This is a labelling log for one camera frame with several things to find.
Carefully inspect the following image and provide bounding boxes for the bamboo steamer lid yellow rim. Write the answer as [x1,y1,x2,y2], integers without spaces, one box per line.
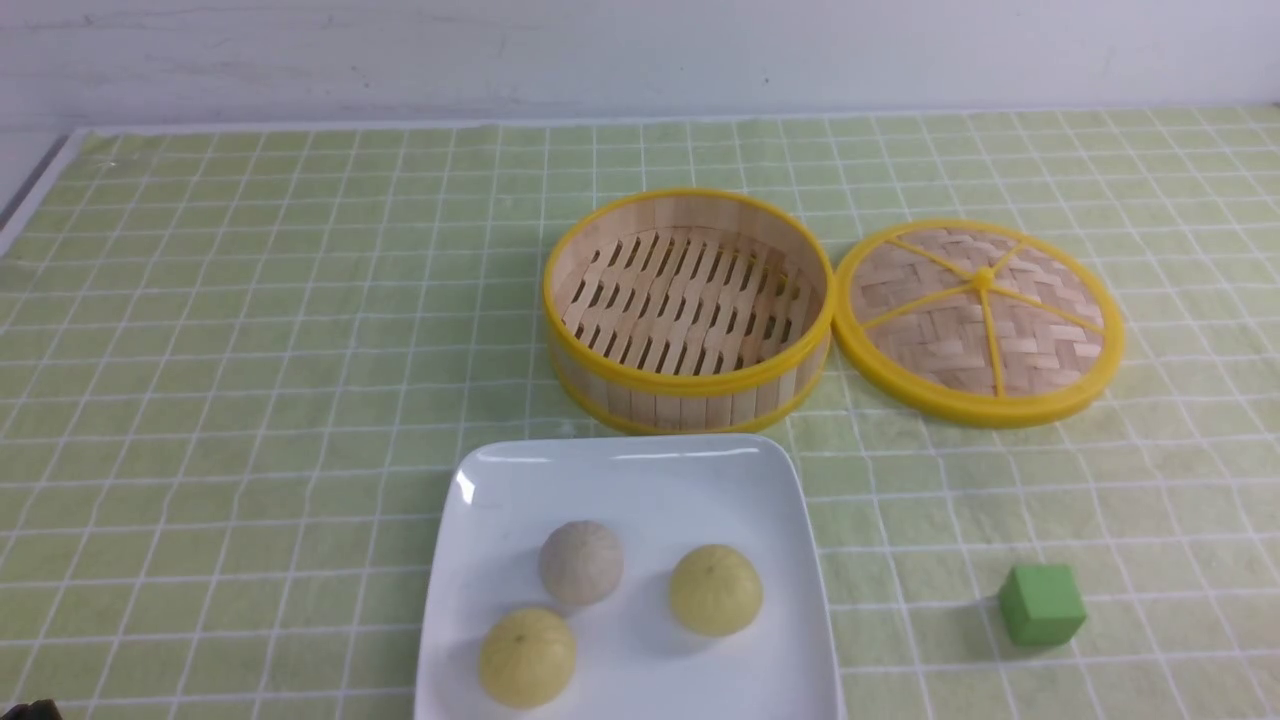
[833,218,1125,429]

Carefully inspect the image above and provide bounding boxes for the yellow steamed bun right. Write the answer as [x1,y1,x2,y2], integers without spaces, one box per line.
[668,544,764,638]

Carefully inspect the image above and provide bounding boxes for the grey-white steamed bun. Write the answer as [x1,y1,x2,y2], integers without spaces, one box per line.
[538,520,625,607]

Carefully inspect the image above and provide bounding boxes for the green checkered tablecloth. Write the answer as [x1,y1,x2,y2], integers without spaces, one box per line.
[1,108,1279,719]

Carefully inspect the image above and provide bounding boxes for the green cube block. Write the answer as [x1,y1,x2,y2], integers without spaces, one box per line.
[998,564,1088,647]

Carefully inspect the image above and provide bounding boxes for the yellow steamed bun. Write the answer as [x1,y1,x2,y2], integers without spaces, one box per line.
[668,544,764,638]
[477,606,577,710]

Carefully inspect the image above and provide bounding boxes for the bamboo steamer basket yellow rim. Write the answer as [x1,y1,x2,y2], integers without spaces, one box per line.
[541,188,836,434]

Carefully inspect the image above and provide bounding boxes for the white square plate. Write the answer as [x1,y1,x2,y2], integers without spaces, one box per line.
[413,434,845,719]

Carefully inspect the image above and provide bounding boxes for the yellow steamed bun front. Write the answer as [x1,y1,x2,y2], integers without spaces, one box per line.
[477,606,577,710]

